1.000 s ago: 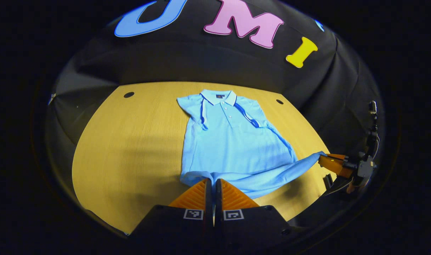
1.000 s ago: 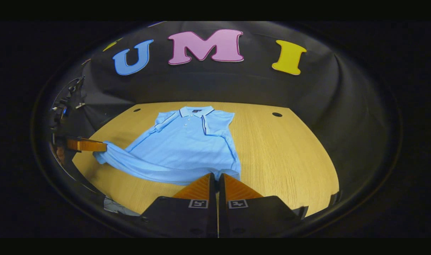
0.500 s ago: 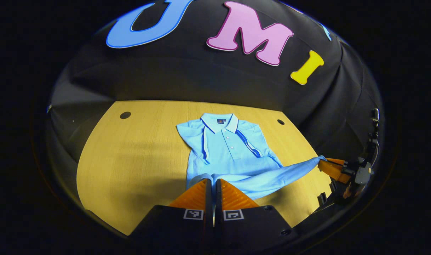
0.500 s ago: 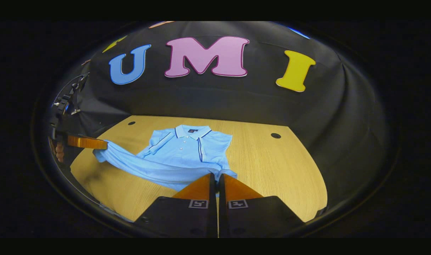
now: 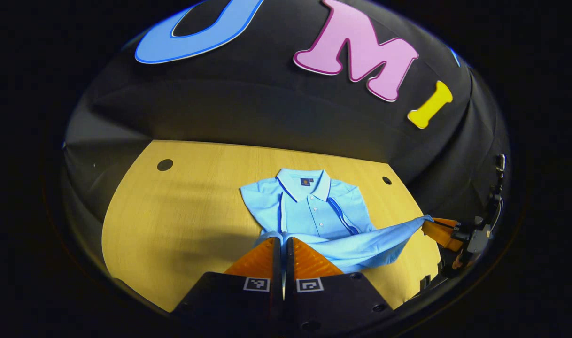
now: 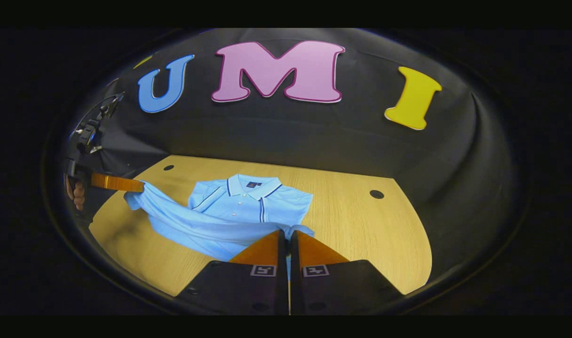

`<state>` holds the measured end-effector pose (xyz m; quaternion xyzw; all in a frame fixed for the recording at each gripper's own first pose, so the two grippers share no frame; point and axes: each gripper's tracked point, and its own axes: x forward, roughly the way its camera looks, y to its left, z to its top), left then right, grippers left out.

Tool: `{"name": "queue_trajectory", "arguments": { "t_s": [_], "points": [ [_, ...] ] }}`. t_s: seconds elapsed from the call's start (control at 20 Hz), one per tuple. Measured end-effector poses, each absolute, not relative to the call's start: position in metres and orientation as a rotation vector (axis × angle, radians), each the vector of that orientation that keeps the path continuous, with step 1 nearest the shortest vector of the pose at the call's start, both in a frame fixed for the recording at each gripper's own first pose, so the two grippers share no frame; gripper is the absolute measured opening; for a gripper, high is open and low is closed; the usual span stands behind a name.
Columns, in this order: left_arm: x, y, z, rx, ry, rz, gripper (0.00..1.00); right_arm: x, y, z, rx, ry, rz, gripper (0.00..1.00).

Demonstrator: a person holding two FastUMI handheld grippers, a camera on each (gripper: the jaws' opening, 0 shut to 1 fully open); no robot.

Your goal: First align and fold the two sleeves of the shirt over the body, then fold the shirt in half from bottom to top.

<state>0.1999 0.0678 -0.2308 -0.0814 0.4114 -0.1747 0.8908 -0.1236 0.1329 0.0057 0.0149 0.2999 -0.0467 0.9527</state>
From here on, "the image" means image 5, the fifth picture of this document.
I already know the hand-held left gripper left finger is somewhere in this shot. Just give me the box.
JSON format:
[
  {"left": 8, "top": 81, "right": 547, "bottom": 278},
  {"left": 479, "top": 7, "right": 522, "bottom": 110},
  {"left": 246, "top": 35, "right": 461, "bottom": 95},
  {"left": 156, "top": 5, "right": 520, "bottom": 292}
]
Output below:
[{"left": 171, "top": 237, "right": 284, "bottom": 338}]

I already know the black backdrop cloth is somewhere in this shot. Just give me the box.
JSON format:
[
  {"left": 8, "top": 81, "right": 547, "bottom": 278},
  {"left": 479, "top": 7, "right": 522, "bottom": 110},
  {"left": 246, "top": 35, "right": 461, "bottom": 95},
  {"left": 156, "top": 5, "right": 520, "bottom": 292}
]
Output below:
[{"left": 63, "top": 0, "right": 511, "bottom": 263}]

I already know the light blue T-shirt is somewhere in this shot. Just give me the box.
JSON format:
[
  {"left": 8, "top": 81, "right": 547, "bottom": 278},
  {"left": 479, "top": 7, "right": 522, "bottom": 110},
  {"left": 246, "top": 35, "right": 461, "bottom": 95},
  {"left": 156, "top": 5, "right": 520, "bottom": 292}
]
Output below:
[{"left": 239, "top": 168, "right": 434, "bottom": 274}]

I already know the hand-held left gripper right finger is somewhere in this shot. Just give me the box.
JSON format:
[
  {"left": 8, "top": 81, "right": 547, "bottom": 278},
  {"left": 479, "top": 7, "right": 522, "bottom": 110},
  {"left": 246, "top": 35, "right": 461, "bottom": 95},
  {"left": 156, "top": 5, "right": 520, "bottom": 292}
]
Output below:
[{"left": 285, "top": 236, "right": 394, "bottom": 338}]

